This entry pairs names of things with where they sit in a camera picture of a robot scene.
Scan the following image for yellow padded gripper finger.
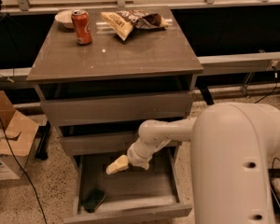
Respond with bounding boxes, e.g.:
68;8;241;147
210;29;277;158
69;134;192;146
106;155;129;175

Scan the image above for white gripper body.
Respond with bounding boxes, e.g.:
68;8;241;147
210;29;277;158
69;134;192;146
127;139;155;170

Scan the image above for green yellow sponge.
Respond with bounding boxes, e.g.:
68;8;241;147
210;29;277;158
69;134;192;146
82;188;105;213

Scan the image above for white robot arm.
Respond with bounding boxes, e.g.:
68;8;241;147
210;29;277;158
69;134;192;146
106;103;280;224

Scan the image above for grey open bottom drawer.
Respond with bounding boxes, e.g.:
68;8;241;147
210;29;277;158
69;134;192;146
64;147;192;224

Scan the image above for grey middle drawer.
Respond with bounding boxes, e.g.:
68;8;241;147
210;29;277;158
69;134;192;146
59;128;182;157

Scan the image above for grey top drawer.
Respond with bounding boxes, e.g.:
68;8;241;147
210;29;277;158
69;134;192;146
41;91;192;126

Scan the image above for grey drawer cabinet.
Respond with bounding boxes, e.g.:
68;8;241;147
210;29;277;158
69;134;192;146
27;7;203;142

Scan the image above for black table leg left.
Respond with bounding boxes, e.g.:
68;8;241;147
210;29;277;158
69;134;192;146
35;121;51;161

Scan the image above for cardboard box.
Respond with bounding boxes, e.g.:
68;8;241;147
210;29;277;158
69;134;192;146
0;91;39;180

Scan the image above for chip bag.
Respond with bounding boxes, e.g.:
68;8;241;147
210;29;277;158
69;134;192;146
101;9;169;41

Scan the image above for orange soda can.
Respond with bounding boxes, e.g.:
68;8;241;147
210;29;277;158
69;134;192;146
71;9;92;45

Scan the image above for white bowl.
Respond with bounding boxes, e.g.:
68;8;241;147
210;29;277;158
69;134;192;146
55;10;74;29

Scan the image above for black cable on left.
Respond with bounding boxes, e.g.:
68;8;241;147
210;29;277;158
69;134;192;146
0;101;48;224

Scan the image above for black cable on floor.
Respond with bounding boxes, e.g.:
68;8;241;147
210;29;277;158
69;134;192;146
254;65;280;170

